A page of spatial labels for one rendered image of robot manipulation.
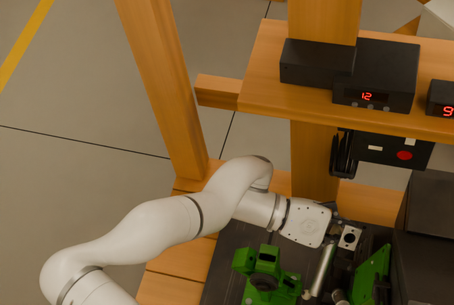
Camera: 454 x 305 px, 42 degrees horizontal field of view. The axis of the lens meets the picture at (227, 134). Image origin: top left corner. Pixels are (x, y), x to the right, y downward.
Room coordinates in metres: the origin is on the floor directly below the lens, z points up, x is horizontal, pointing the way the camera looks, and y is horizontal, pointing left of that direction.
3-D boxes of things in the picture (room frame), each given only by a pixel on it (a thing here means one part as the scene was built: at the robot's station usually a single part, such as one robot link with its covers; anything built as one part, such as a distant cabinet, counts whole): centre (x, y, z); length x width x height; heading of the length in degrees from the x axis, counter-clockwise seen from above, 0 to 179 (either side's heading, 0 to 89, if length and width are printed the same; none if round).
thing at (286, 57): (0.77, -0.21, 1.59); 0.15 x 0.07 x 0.07; 67
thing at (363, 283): (0.42, -0.30, 1.17); 0.13 x 0.12 x 0.20; 67
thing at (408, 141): (0.69, -0.37, 1.42); 0.17 x 0.12 x 0.15; 67
